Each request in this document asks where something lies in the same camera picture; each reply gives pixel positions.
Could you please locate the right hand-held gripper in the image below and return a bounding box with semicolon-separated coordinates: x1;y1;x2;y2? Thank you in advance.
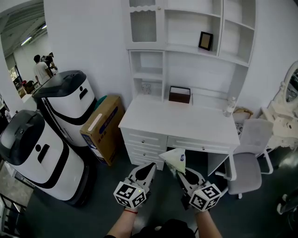
176;167;222;212

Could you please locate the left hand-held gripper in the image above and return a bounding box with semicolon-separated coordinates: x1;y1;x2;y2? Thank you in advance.
113;162;157;209

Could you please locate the pale green plastic packet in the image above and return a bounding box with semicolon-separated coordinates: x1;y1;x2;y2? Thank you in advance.
158;148;187;176

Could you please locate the person's left forearm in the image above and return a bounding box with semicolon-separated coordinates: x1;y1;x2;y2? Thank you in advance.
104;209;140;238

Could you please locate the person's right forearm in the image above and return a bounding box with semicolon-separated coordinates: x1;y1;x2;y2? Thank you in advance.
194;209;224;238

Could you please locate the white desk with hutch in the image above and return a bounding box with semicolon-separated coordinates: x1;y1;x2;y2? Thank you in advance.
118;0;257;176

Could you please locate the grey office chair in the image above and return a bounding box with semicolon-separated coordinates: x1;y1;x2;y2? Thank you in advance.
215;118;274;199

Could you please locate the person's black clothing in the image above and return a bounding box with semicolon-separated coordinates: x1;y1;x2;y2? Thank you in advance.
131;218;196;238

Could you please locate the brown cardboard box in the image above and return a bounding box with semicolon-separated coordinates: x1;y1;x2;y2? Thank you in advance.
80;94;126;167

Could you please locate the black wheeled base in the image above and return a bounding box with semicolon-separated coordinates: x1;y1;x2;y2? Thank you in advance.
276;192;298;216

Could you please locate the white robot with black top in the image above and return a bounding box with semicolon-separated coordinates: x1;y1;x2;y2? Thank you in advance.
0;109;97;207
32;70;98;147

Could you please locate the clear plastic bottle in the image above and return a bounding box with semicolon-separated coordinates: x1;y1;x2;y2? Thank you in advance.
223;97;237;118

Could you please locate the teal round object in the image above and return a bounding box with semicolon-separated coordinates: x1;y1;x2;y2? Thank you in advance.
94;95;108;110

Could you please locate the dark brown open box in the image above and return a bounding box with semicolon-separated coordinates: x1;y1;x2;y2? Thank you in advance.
168;86;191;104

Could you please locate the white vanity with oval mirror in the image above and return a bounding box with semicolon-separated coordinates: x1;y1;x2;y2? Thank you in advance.
260;60;298;149

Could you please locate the black metal rack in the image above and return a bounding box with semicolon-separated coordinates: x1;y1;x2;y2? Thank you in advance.
0;192;27;238

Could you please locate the ribbed glass cabinet door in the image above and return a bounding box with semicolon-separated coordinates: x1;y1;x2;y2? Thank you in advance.
125;0;165;48

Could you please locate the black picture frame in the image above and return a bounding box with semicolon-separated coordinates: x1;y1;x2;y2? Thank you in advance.
198;31;214;51

